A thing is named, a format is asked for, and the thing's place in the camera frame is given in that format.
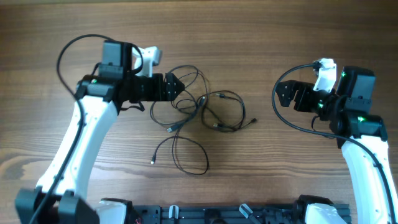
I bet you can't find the thick black USB cable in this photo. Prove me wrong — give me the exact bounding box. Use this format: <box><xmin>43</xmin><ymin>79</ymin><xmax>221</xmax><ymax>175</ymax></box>
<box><xmin>149</xmin><ymin>95</ymin><xmax>207</xmax><ymax>134</ymax></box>

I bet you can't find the thin black USB cable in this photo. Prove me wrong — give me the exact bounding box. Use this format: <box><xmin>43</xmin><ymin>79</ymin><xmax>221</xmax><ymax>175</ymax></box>
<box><xmin>200</xmin><ymin>90</ymin><xmax>258</xmax><ymax>133</ymax></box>

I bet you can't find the long thin black cable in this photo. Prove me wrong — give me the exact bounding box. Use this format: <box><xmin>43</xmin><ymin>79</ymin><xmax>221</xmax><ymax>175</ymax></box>
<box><xmin>150</xmin><ymin>64</ymin><xmax>210</xmax><ymax>175</ymax></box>

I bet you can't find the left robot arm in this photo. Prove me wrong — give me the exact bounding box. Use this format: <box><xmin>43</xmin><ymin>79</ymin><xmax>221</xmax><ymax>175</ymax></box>
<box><xmin>15</xmin><ymin>40</ymin><xmax>185</xmax><ymax>223</ymax></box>

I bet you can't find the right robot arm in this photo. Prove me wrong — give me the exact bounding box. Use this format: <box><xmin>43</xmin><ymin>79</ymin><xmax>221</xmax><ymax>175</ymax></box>
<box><xmin>271</xmin><ymin>61</ymin><xmax>397</xmax><ymax>223</ymax></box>

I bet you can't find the black right camera cable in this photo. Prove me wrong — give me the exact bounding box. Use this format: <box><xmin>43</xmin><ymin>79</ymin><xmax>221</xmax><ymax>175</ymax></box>
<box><xmin>271</xmin><ymin>62</ymin><xmax>397</xmax><ymax>224</ymax></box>

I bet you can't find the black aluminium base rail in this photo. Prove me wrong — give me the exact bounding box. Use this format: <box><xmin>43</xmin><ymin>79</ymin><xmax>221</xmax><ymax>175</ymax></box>
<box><xmin>134</xmin><ymin>205</ymin><xmax>296</xmax><ymax>224</ymax></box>

